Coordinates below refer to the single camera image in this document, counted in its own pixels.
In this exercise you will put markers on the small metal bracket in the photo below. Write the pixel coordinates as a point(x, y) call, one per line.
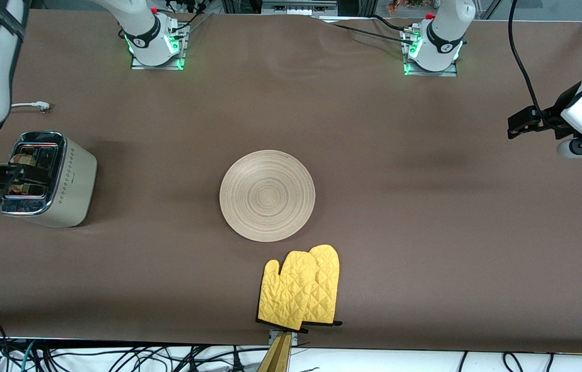
point(272, 336)

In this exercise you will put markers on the beige chrome two-slot toaster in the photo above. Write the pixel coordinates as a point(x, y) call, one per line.
point(74, 181)

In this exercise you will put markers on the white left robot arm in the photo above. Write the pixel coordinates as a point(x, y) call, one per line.
point(445, 31)

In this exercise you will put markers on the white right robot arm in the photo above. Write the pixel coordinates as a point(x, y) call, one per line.
point(146, 31)

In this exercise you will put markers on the yellow quilted oven mitt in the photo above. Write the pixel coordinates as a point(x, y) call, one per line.
point(285, 294)
point(328, 279)

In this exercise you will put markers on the brown table cover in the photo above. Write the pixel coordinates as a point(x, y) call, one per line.
point(425, 232)

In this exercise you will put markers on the round light wooden plate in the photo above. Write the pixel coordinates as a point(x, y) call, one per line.
point(267, 196)

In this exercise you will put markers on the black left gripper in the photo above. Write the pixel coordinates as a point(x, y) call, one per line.
point(552, 114)

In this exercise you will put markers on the slice of brown bread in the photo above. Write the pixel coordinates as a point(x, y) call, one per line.
point(26, 158)

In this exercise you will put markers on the grey equipment box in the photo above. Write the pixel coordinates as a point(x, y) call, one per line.
point(296, 8)

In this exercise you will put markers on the wooden beam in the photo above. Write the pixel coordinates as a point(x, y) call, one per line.
point(278, 359)

